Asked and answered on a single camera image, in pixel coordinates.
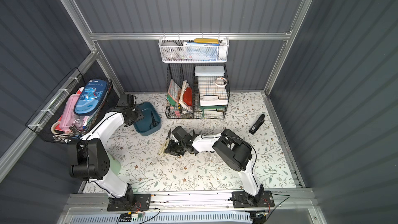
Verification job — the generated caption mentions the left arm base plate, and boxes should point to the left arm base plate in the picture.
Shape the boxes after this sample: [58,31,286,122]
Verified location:
[107,194,152,212]

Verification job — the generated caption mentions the cream handled scissors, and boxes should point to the cream handled scissors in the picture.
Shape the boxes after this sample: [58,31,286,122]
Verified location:
[157,129,172,156]

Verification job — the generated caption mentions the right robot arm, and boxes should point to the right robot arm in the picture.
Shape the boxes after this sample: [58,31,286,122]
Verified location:
[158,126,264,207]

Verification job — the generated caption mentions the black wire side basket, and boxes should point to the black wire side basket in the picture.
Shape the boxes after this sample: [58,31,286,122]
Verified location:
[25,68,113,144]

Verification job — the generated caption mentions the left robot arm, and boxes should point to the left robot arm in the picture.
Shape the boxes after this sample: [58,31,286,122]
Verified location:
[68,94,144,205]

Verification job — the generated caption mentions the white flat box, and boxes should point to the white flat box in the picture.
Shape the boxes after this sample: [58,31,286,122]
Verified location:
[194,66,225,77]

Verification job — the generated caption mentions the all black scissors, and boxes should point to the all black scissors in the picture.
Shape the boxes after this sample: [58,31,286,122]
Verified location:
[149,112,159,129]

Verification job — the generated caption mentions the pink pencil case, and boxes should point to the pink pencil case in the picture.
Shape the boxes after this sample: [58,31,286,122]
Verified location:
[59,94,80,134]

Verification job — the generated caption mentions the teal plastic storage box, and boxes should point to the teal plastic storage box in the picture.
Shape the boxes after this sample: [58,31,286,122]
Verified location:
[133,102,161,136]

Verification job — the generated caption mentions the black stapler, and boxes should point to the black stapler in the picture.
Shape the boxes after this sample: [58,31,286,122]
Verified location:
[249,114,265,135]

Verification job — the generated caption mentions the yellow case in basket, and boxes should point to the yellow case in basket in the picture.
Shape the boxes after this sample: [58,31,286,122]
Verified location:
[194,38,219,45]

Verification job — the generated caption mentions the black wire desk organizer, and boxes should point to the black wire desk organizer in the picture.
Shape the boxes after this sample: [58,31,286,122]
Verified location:
[165,63,230,119]

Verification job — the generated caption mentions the white wire wall basket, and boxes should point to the white wire wall basket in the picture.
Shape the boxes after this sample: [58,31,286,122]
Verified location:
[158,36,230,63]

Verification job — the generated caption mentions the blue dinosaur pencil case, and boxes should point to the blue dinosaur pencil case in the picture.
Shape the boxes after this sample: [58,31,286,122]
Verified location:
[74,79,110,116]

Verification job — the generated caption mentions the red folder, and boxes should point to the red folder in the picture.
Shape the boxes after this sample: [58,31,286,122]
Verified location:
[183,87,193,106]

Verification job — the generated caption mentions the white tape roll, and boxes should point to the white tape roll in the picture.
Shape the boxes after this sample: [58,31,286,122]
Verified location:
[214,77,228,88]

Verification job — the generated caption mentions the mint green pencil cup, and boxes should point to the mint green pencil cup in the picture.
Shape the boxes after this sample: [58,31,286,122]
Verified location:
[107,153,121,175]

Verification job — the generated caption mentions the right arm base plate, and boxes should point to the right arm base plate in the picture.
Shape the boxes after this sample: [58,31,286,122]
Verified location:
[230,191,275,208]

